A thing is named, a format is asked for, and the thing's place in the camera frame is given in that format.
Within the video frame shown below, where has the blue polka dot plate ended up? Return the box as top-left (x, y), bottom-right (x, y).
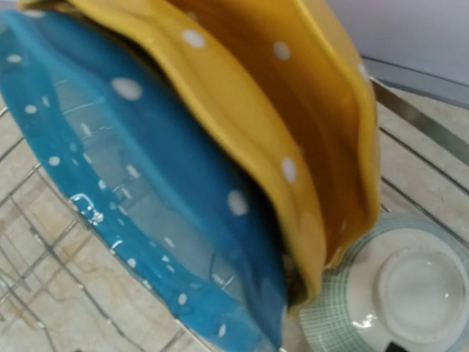
top-left (1, 10), bottom-right (287, 351)

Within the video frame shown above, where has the yellow polka dot plate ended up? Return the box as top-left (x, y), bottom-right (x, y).
top-left (18, 1), bottom-right (380, 308)

